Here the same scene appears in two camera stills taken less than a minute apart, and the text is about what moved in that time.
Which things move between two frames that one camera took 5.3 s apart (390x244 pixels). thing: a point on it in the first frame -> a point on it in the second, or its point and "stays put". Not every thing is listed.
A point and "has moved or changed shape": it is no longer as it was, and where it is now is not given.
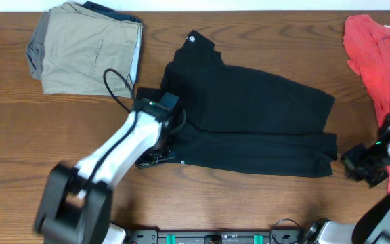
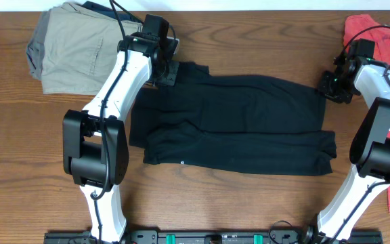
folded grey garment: [35, 46] stays put
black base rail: [276, 236] stays put
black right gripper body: [367, 165] -> [336, 89]
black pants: [242, 119] has moved or changed shape
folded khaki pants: [85, 53] stays put
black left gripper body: [160, 154] -> [168, 74]
